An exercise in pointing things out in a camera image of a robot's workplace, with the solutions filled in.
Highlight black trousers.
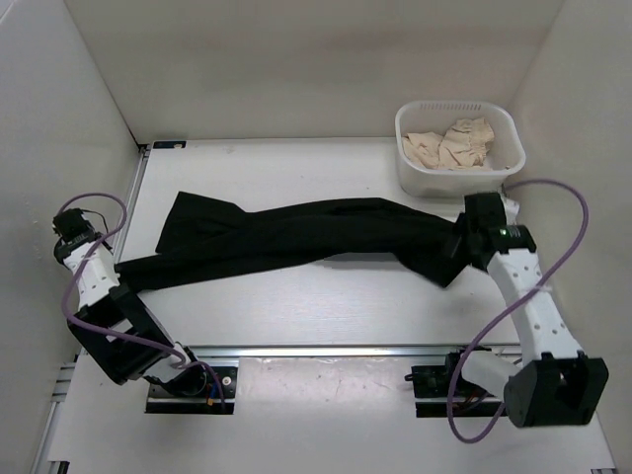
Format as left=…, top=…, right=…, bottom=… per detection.
left=117, top=192, right=471, bottom=291

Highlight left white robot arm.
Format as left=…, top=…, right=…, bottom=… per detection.
left=53, top=208, right=211, bottom=397

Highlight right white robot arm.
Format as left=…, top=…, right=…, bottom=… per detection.
left=443, top=193, right=609, bottom=428

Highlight beige trousers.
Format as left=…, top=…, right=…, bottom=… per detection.
left=401, top=118, right=495, bottom=171

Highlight white plastic basket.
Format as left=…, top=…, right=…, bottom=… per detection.
left=395, top=101, right=526, bottom=198

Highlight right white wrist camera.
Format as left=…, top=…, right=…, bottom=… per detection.
left=501, top=196, right=519, bottom=222

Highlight aluminium frame rail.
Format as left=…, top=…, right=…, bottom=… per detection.
left=187, top=345, right=524, bottom=359

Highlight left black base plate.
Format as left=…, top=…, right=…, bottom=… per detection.
left=145, top=365, right=239, bottom=416

